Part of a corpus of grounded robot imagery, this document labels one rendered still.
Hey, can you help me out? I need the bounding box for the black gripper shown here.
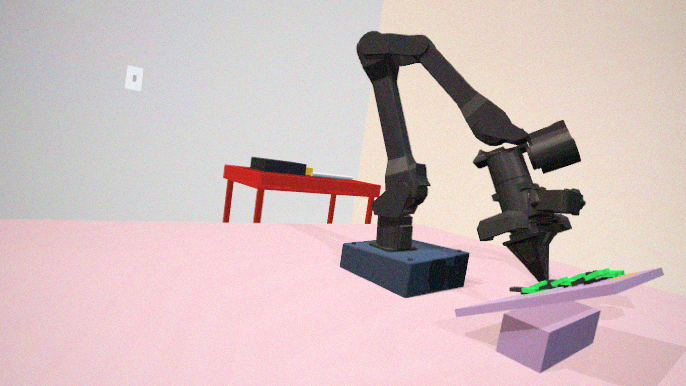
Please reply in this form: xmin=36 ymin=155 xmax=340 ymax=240
xmin=476 ymin=176 xmax=572 ymax=282

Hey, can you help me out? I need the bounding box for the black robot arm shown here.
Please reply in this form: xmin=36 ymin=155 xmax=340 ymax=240
xmin=357 ymin=31 xmax=586 ymax=252

